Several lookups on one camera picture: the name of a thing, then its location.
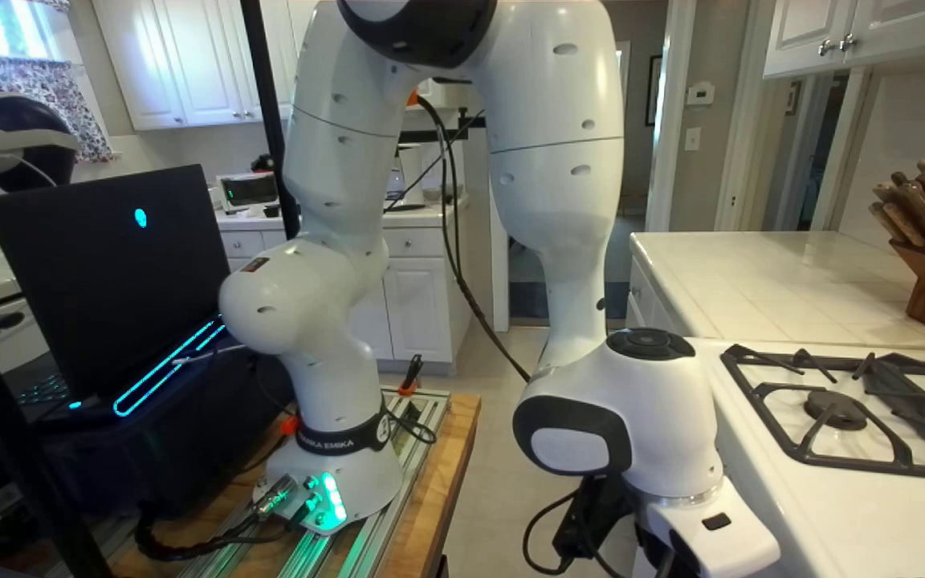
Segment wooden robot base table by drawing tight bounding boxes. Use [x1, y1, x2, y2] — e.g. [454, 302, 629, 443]
[109, 388, 481, 578]

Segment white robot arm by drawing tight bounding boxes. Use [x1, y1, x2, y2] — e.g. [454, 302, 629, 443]
[218, 0, 722, 534]

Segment white gas stove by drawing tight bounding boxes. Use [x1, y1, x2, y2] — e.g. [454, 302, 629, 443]
[627, 339, 925, 578]

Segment black laptop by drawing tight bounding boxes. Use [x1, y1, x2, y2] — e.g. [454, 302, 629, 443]
[0, 163, 261, 422]

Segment white kitchen cabinets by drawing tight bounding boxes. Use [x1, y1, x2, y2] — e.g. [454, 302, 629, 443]
[90, 0, 470, 370]

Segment front black burner grate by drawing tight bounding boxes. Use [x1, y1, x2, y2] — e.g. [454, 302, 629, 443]
[719, 343, 925, 479]

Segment black tripod pole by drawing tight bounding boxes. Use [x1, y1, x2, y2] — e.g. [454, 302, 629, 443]
[0, 286, 112, 578]

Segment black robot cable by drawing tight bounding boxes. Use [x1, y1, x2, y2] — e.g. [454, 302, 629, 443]
[407, 93, 537, 385]

